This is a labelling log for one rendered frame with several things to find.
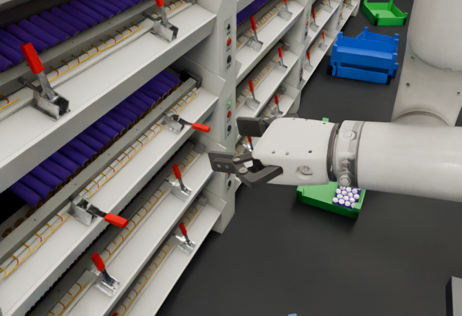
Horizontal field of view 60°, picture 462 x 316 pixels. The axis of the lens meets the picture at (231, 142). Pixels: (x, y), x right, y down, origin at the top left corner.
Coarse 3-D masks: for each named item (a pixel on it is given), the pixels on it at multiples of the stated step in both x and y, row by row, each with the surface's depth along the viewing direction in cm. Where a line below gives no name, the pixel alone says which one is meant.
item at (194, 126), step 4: (180, 116) 80; (176, 120) 80; (180, 120) 80; (184, 124) 80; (188, 124) 79; (192, 124) 79; (196, 124) 79; (200, 124) 79; (196, 128) 79; (200, 128) 78; (204, 128) 78; (208, 128) 78
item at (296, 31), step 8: (304, 16) 146; (296, 24) 149; (304, 24) 149; (288, 32) 152; (296, 32) 151; (296, 40) 152; (304, 48) 159; (296, 64) 158; (304, 64) 166; (296, 72) 160; (288, 80) 164; (296, 80) 162; (296, 88) 165; (296, 96) 169; (296, 104) 173; (288, 112) 172
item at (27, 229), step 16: (192, 80) 90; (176, 96) 85; (160, 112) 80; (176, 112) 83; (144, 128) 76; (160, 128) 79; (128, 144) 72; (144, 144) 75; (96, 160) 67; (112, 160) 69; (128, 160) 71; (80, 176) 64; (96, 176) 67; (64, 192) 61; (48, 208) 59; (32, 224) 56; (48, 224) 58; (16, 240) 54; (0, 256) 52
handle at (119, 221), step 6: (90, 204) 61; (90, 210) 61; (96, 210) 61; (102, 216) 60; (108, 216) 60; (114, 216) 60; (108, 222) 60; (114, 222) 59; (120, 222) 59; (126, 222) 59
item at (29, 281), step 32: (192, 64) 91; (192, 96) 90; (192, 128) 86; (160, 160) 76; (96, 192) 66; (128, 192) 68; (64, 224) 60; (96, 224) 62; (32, 256) 56; (64, 256) 57; (0, 288) 52; (32, 288) 53
